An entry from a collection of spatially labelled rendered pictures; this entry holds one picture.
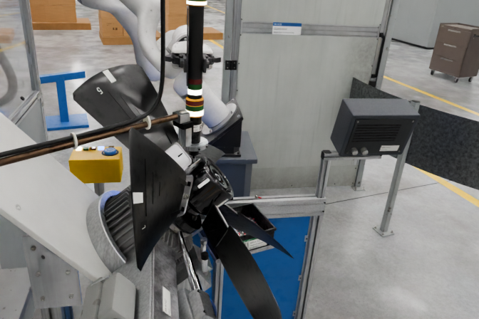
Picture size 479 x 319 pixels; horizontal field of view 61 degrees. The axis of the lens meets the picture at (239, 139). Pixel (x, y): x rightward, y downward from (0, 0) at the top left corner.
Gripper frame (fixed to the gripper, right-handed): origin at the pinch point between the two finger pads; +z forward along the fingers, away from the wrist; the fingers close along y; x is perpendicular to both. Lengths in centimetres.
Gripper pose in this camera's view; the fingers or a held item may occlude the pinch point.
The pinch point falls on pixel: (194, 64)
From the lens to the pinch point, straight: 96.0
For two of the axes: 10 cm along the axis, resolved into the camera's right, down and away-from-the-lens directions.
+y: -9.8, 0.2, -1.9
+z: 1.8, 4.0, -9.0
